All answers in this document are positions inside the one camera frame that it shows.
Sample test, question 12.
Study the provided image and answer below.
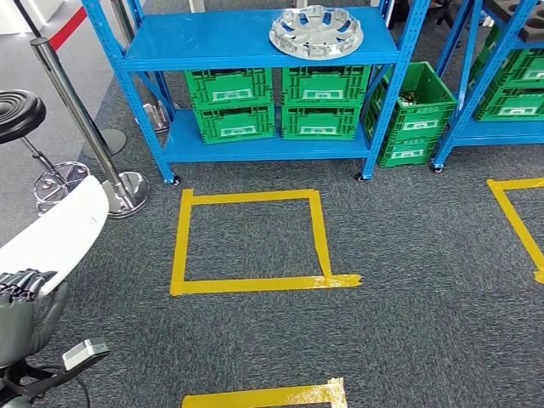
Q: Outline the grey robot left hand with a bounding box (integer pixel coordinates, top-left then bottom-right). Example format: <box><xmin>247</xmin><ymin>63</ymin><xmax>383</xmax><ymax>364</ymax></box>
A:
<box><xmin>0</xmin><ymin>269</ymin><xmax>69</xmax><ymax>371</ymax></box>

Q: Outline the white curved plastic part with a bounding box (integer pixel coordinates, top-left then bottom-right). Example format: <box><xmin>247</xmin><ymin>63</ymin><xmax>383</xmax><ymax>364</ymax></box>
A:
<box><xmin>0</xmin><ymin>174</ymin><xmax>110</xmax><ymax>300</ymax></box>

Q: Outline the blue metal shelf rack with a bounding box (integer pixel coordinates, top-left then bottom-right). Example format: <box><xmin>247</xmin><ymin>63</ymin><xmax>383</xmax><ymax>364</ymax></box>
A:
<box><xmin>80</xmin><ymin>0</ymin><xmax>431</xmax><ymax>186</ymax></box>
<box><xmin>431</xmin><ymin>0</ymin><xmax>544</xmax><ymax>174</ymax></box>

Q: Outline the black round stool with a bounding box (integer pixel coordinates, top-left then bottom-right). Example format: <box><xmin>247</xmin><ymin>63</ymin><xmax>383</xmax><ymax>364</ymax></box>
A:
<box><xmin>0</xmin><ymin>89</ymin><xmax>91</xmax><ymax>216</ymax></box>

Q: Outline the red barrier belt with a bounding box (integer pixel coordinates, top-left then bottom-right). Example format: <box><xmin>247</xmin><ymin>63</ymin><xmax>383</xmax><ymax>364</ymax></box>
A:
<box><xmin>48</xmin><ymin>6</ymin><xmax>88</xmax><ymax>53</ymax></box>

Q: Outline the yellow floor tape mark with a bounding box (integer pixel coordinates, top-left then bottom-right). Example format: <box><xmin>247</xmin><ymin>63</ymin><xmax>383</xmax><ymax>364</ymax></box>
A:
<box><xmin>486</xmin><ymin>176</ymin><xmax>544</xmax><ymax>286</ymax></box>
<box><xmin>181</xmin><ymin>377</ymin><xmax>349</xmax><ymax>408</ymax></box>
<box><xmin>169</xmin><ymin>188</ymin><xmax>363</xmax><ymax>298</ymax></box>

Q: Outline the silver wheel hubcap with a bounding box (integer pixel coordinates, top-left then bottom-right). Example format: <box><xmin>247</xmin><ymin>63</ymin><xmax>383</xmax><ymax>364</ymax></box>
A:
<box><xmin>268</xmin><ymin>4</ymin><xmax>365</xmax><ymax>62</ymax></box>

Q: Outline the dark foam tray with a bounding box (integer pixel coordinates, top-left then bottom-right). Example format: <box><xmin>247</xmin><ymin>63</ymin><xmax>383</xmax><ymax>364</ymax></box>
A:
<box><xmin>483</xmin><ymin>0</ymin><xmax>544</xmax><ymax>44</ymax></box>

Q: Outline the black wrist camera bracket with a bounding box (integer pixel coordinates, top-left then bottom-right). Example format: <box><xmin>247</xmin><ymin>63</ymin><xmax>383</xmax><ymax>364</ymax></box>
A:
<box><xmin>0</xmin><ymin>349</ymin><xmax>110</xmax><ymax>402</ymax></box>

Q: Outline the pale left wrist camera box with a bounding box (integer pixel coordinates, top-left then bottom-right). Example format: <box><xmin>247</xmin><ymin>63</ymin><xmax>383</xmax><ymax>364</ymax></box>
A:
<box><xmin>62</xmin><ymin>338</ymin><xmax>111</xmax><ymax>372</ymax></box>

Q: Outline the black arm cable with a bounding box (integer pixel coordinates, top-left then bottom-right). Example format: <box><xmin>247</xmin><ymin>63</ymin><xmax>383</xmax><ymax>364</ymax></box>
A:
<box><xmin>38</xmin><ymin>365</ymin><xmax>92</xmax><ymax>408</ymax></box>

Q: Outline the tangled wires bundle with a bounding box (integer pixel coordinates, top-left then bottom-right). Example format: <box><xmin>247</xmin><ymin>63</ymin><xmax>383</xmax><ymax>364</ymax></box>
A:
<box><xmin>396</xmin><ymin>88</ymin><xmax>422</xmax><ymax>109</ymax></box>

